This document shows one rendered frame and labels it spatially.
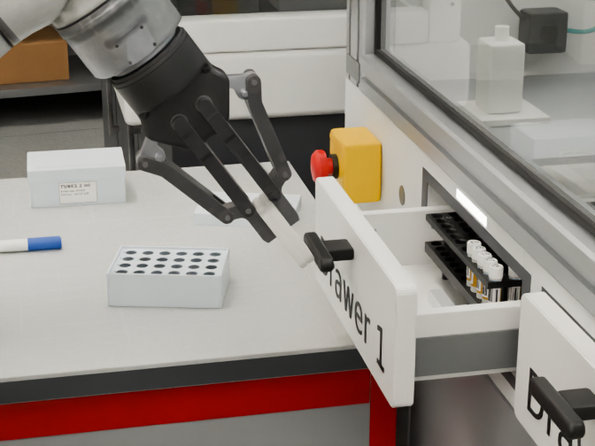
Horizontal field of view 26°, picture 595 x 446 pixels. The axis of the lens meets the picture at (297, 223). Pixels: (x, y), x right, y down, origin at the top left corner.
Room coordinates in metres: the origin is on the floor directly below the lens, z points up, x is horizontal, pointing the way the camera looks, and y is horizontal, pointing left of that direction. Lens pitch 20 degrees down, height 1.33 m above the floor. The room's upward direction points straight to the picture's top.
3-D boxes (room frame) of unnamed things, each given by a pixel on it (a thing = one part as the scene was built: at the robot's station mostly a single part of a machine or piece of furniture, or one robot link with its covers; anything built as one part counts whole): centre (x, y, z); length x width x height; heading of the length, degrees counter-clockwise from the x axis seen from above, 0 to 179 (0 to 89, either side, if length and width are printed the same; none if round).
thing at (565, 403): (0.78, -0.19, 0.91); 0.07 x 0.04 x 0.01; 12
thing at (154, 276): (1.31, 0.14, 0.78); 0.12 x 0.08 x 0.04; 87
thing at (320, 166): (1.41, -0.03, 0.88); 0.04 x 0.03 x 0.04; 12
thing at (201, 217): (1.56, 0.06, 0.77); 0.13 x 0.09 x 0.02; 84
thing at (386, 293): (1.08, -0.06, 0.87); 0.29 x 0.02 x 0.11; 12
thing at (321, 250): (1.07, -0.03, 0.91); 0.07 x 0.04 x 0.01; 12
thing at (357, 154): (1.42, -0.06, 0.88); 0.07 x 0.05 x 0.07; 12
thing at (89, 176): (1.64, 0.30, 0.79); 0.13 x 0.09 x 0.05; 101
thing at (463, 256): (1.10, -0.15, 0.90); 0.18 x 0.02 x 0.01; 12
